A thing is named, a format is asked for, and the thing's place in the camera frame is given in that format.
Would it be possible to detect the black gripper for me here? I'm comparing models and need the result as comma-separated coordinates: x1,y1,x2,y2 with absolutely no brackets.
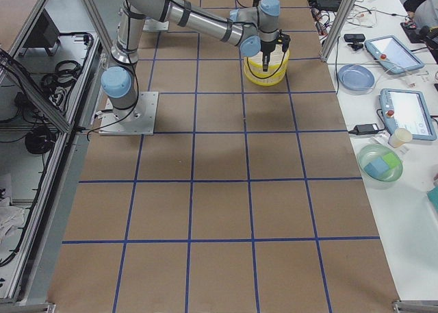
261,32,291,71

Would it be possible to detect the black webcam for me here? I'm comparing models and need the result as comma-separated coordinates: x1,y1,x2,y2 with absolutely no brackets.
344,34,365,51

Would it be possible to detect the blue plate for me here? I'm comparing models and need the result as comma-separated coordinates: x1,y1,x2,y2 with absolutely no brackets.
337,64,375,92

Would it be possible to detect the black power adapter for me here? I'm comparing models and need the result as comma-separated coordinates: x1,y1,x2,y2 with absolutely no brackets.
348,123,381,136

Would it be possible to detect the far teach pendant tablet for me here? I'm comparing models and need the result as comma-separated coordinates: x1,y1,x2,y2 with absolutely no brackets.
364,35,424,74

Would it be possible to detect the teach pendant tablet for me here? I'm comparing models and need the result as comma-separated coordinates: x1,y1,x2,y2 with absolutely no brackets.
364,35,424,74
379,88,437,141

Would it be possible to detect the near teach pendant tablet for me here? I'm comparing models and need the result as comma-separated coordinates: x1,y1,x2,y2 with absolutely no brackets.
379,88,437,141

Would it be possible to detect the paper cup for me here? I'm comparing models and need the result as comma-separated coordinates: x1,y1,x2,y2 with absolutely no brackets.
388,128,413,148

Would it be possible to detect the green bowl with sponges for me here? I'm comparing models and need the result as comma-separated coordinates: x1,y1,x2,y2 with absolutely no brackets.
357,144,404,189

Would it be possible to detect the aluminium frame post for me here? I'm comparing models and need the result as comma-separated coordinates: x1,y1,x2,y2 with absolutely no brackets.
320,0,356,62

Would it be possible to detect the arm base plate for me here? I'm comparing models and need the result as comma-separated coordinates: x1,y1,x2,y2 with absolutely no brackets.
99,92,159,136
142,18,169,32

